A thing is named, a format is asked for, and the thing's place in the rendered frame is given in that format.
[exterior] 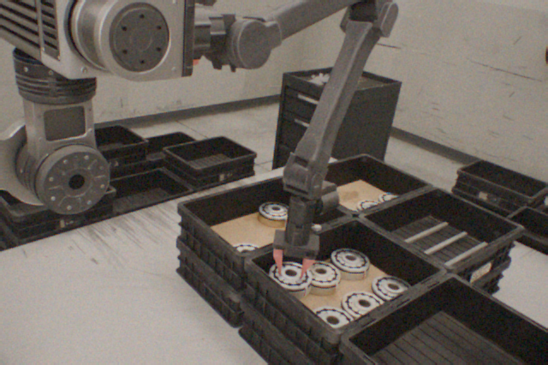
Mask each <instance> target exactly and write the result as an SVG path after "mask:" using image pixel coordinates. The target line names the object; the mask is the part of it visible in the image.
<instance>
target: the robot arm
mask: <svg viewBox="0 0 548 365"><path fill-rule="evenodd" d="M345 8H346V9H345ZM343 9H345V11H344V14H343V16H342V19H341V24H340V29H341V30H342V31H343V32H344V33H345V36H344V39H343V42H342V46H341V49H340V51H339V53H338V55H337V59H336V61H335V63H334V68H333V69H332V71H331V75H330V77H329V79H328V81H327V83H326V86H325V90H324V91H323V93H322V96H321V98H320V101H319V103H318V105H317V108H316V110H315V112H314V114H313V118H312V120H311V122H310V124H309V126H308V128H307V131H306V133H305V134H304V135H303V137H302V138H301V140H300V141H299V142H298V146H297V148H296V150H295V154H292V153H291V154H290V157H289V160H288V162H287V164H286V165H285V166H284V168H283V182H284V184H283V189H285V190H288V191H289V192H292V193H293V194H292V195H291V196H290V202H289V212H288V217H287V222H286V228H285V230H275V233H274V238H273V243H272V247H273V248H274V250H273V257H274V260H275V262H276V263H277V268H278V274H279V275H280V274H281V269H282V261H283V254H284V255H286V256H292V257H298V258H302V259H303V261H302V266H301V278H302V276H303V274H304V273H305V271H306V270H307V269H308V268H309V267H310V266H311V265H312V264H313V263H314V262H315V258H316V255H317V254H319V236H316V235H310V234H311V229H312V224H313V215H320V214H324V213H327V212H329V211H331V210H334V209H336V208H337V207H338V206H339V203H340V197H339V193H338V192H337V186H336V184H333V183H330V182H327V181H325V177H326V174H327V170H328V168H327V165H328V162H329V160H330V158H331V149H332V146H333V143H334V140H335V138H336V135H337V131H338V130H339V128H340V126H341V123H342V121H343V118H344V115H345V113H346V111H347V109H348V105H349V103H350V100H351V99H352V97H353V95H354V91H355V89H356V87H357V85H358V82H359V80H360V77H361V75H362V72H363V70H364V68H365V66H366V63H367V61H368V58H369V57H370V55H371V53H372V50H373V49H374V46H375V45H376V43H377V42H378V41H379V38H380V37H381V38H389V37H390V34H391V31H392V29H393V26H394V25H395V22H396V18H397V16H398V11H399V10H398V6H397V4H396V3H393V2H392V0H284V1H282V2H280V3H277V4H275V5H273V6H272V7H270V8H268V9H264V10H260V11H256V12H253V13H251V14H249V15H245V16H243V17H242V18H241V19H236V14H226V13H218V11H216V10H215V9H214V7H213V6H204V5H203V4H198V3H196V0H185V6H184V32H183V59H182V76H181V77H184V76H191V75H192V73H193V68H194V60H200V59H201V58H202V57H203V56H204V57H205V58H206V59H207V60H208V61H210V62H211V65H212V67H213V69H215V70H222V67H223V66H228V65H229V67H230V70H231V73H236V69H247V70H251V69H260V68H262V67H263V66H264V65H265V64H266V63H267V62H268V60H269V58H270V56H271V50H272V49H274V48H276V47H278V46H279V45H281V44H282V41H283V40H284V39H286V38H287V37H289V36H291V35H295V34H297V33H299V32H301V31H303V30H305V29H306V28H308V27H310V26H312V25H313V24H315V23H317V22H319V21H322V20H323V19H325V18H327V17H329V16H331V15H334V14H335V13H337V12H339V11H341V10H343ZM283 249H284V251H283Z"/></svg>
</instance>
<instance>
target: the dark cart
mask: <svg viewBox="0 0 548 365"><path fill-rule="evenodd" d="M333 68H334V67H330V68H323V69H309V70H302V71H296V72H287V73H283V79H282V87H281V94H280V101H279V108H278V115H277V129H276V135H275V142H274V149H273V157H272V163H271V171H272V170H275V169H278V168H281V167H284V166H285V165H286V164H287V162H288V160H289V157H290V154H291V153H292V154H295V150H296V148H297V146H298V142H299V141H300V140H301V138H302V137H303V135H304V134H305V133H306V131H307V128H308V126H309V124H310V122H311V120H312V118H313V114H314V112H315V110H316V108H317V105H318V103H319V101H320V98H321V96H322V93H323V91H324V90H325V86H326V84H324V85H319V84H316V83H313V82H311V81H310V80H312V77H311V76H312V75H316V76H319V75H318V73H322V74H323V76H325V75H326V74H327V75H328V76H330V75H331V71H332V69H333ZM361 76H363V77H364V78H366V79H367V81H363V82H359V83H360V84H358V85H357V87H356V89H355V91H354V95H353V97H352V99H351V100H350V103H349V105H348V109H347V111H346V113H345V115H344V118H343V120H342V123H341V126H340V128H339V130H338V131H337V135H336V138H335V140H334V143H333V146H332V149H331V158H333V159H337V160H339V159H348V158H352V157H355V156H358V155H361V154H367V155H370V156H372V157H374V158H377V159H380V160H383V161H384V158H385V154H386V151H387V146H388V143H389V139H390V132H391V129H392V125H393V122H394V117H395V114H396V107H397V103H398V99H399V95H400V92H401V88H402V81H397V80H394V79H391V78H388V77H385V76H382V75H377V74H374V73H372V72H369V71H366V70H363V72H362V75H361Z"/></svg>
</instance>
